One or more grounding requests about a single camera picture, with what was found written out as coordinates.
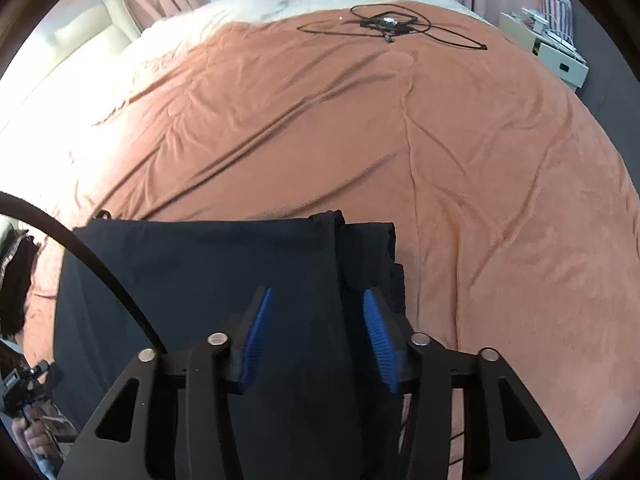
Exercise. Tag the small black device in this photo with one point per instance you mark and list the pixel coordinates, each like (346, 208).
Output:
(387, 24)

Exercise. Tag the person's left hand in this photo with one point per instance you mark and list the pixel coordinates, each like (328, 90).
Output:
(30, 435)

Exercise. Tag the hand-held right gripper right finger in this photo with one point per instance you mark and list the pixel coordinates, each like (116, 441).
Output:
(380, 340)

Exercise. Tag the white nightstand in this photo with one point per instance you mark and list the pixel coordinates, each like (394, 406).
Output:
(560, 62)

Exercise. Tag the black pants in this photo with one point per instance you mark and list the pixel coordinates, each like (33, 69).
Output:
(200, 280)

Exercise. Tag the cream padded headboard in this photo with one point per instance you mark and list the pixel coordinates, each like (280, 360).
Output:
(85, 35)

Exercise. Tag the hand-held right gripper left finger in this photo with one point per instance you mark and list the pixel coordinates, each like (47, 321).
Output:
(257, 335)

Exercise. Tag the small white box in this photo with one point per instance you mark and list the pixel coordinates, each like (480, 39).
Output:
(534, 19)

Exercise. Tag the striped bag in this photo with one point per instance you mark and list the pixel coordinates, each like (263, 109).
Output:
(557, 10)

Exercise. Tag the orange blanket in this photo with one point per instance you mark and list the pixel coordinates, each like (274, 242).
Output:
(350, 135)

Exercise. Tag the cream duvet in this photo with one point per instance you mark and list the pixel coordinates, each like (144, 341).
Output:
(280, 0)

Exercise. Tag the pile of dark folded clothes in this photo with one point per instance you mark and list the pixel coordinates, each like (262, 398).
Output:
(15, 280)

